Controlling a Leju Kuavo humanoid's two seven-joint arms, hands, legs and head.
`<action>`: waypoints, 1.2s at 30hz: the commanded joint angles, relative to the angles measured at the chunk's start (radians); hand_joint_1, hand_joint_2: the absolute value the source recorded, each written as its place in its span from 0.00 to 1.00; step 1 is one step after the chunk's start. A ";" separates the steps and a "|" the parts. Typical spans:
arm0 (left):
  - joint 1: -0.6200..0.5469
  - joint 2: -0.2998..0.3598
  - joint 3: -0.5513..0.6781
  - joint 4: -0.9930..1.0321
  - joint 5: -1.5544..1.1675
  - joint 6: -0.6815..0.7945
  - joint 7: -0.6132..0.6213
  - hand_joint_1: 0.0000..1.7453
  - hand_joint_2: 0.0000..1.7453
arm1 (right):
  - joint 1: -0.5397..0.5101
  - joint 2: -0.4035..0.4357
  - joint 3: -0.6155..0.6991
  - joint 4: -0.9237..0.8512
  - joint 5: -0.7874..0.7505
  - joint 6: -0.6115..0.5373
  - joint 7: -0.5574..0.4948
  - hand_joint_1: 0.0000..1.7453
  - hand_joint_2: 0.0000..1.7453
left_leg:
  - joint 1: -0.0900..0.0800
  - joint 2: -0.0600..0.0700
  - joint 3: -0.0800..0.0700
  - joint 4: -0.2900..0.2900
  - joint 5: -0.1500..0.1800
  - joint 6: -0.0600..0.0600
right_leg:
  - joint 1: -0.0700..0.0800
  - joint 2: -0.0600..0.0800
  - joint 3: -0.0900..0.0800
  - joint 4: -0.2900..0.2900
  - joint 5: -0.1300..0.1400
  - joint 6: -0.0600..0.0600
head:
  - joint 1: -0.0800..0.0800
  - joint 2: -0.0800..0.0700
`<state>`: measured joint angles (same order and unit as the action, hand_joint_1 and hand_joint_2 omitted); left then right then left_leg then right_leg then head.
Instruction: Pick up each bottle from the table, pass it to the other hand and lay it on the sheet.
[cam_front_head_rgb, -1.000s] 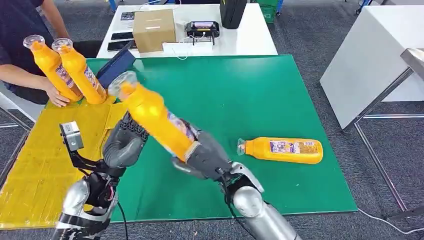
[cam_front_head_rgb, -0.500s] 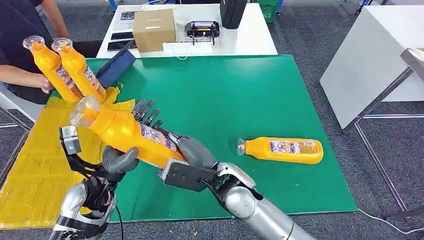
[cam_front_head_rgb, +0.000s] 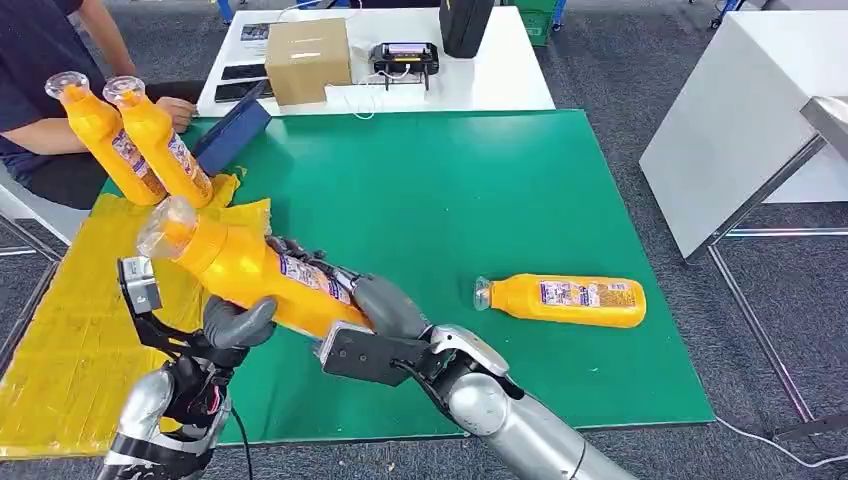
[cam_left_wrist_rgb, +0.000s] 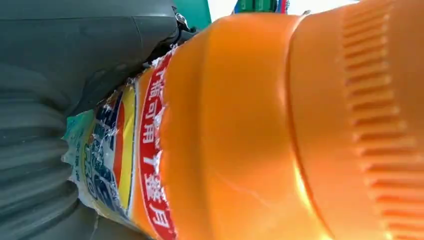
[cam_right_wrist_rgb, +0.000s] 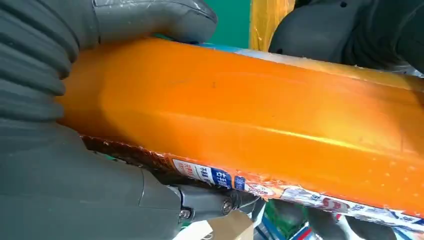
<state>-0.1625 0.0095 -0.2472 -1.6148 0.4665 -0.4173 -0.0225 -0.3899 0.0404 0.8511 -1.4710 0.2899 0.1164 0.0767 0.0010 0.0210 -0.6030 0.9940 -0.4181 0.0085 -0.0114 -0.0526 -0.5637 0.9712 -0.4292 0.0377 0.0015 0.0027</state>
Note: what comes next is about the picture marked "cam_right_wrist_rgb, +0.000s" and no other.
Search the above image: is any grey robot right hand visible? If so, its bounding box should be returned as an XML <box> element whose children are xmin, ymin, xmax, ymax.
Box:
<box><xmin>0</xmin><ymin>0</ymin><xmax>267</xmax><ymax>240</ymax></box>

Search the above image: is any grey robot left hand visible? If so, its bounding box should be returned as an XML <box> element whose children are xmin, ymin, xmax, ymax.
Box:
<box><xmin>268</xmin><ymin>0</ymin><xmax>424</xmax><ymax>75</ymax></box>

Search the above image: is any yellow sheet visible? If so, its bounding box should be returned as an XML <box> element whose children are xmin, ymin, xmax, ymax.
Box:
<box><xmin>249</xmin><ymin>0</ymin><xmax>296</xmax><ymax>53</ymax></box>

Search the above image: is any green table mat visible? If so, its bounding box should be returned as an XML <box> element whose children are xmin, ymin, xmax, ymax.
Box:
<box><xmin>202</xmin><ymin>0</ymin><xmax>253</xmax><ymax>50</ymax></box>

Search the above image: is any ribbed grey right arm sleeve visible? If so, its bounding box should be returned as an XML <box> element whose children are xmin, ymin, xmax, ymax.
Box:
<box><xmin>0</xmin><ymin>0</ymin><xmax>99</xmax><ymax>123</ymax></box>

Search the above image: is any brown cardboard box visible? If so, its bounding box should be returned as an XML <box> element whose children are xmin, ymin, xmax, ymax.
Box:
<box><xmin>205</xmin><ymin>210</ymin><xmax>257</xmax><ymax>240</ymax></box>

